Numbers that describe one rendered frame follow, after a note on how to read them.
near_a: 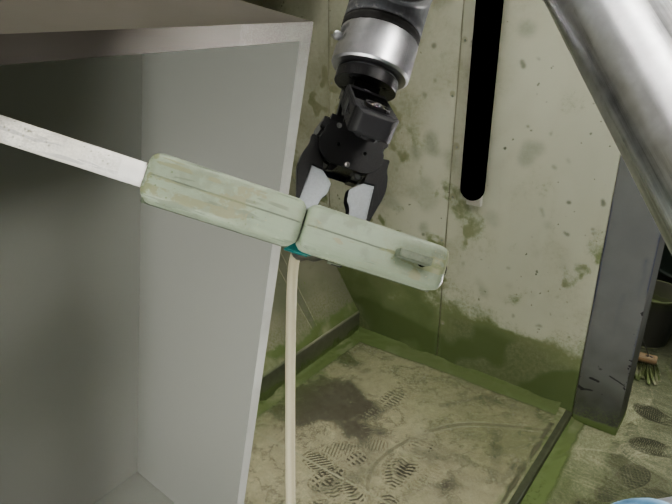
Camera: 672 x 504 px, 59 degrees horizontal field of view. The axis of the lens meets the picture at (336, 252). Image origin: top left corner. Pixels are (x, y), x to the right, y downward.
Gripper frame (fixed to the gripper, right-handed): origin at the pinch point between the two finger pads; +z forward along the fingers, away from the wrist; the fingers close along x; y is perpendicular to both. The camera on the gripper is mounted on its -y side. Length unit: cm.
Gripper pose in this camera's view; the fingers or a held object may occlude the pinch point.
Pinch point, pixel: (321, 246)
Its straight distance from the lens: 62.9
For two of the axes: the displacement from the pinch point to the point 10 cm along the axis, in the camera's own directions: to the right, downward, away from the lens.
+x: -9.4, -2.9, -2.0
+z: -2.8, 9.6, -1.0
